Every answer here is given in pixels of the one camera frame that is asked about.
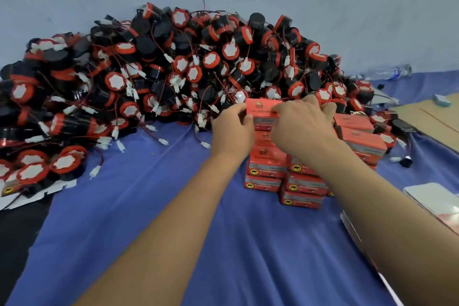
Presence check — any person's left hand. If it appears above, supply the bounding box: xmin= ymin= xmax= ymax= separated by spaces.
xmin=211 ymin=103 xmax=256 ymax=165

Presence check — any person's right hand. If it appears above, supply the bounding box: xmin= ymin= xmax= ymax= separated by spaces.
xmin=270 ymin=93 xmax=339 ymax=165

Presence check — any pile of black red buzzers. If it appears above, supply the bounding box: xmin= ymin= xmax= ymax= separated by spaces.
xmin=0 ymin=1 xmax=397 ymax=199

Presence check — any stack of paper boxes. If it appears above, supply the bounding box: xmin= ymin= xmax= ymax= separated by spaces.
xmin=340 ymin=182 xmax=459 ymax=306

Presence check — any person's left forearm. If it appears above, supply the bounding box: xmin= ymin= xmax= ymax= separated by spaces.
xmin=73 ymin=153 xmax=248 ymax=306

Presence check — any person's right forearm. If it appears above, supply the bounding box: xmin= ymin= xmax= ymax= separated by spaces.
xmin=308 ymin=146 xmax=459 ymax=306

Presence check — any clear plastic bottle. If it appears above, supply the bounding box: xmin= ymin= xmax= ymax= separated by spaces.
xmin=364 ymin=64 xmax=414 ymax=81

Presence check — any blue cloth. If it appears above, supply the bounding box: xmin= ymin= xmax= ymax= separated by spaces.
xmin=6 ymin=69 xmax=459 ymax=306

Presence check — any brown cardboard sheet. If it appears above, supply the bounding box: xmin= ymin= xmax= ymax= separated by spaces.
xmin=394 ymin=93 xmax=459 ymax=154

